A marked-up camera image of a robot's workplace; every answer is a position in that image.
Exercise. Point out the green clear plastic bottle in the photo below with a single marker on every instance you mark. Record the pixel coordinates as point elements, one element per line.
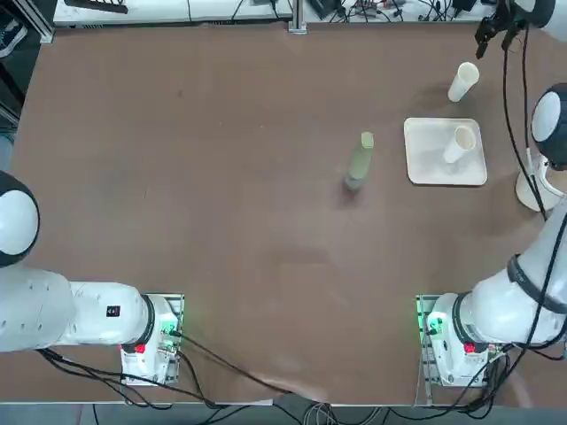
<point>359,159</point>

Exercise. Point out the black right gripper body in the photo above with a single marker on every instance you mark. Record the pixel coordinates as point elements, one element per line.
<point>507,11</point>

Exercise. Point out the black ribbed power strip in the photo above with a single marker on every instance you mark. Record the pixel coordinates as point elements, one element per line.
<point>97,5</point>

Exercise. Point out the white disposable paper cup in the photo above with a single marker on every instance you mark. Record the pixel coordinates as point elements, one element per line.
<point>463,82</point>
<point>458,148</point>

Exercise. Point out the aluminium frame post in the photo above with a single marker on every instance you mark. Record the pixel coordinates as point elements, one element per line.
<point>297,17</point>

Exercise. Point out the white rectangular mat tray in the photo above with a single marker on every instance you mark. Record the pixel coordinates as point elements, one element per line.
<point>425,155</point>

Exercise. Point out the dark sneaker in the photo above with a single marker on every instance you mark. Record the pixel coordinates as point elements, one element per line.
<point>11,40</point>

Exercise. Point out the aluminium frame rail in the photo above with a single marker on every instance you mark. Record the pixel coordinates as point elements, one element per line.
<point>37,25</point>

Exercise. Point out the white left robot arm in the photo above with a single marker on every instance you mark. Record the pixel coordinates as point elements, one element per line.
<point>88,314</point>

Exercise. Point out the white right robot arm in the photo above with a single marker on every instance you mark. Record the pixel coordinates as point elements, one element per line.
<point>500,310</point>

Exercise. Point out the long black box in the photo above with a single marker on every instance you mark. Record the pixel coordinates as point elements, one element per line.
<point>323,5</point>

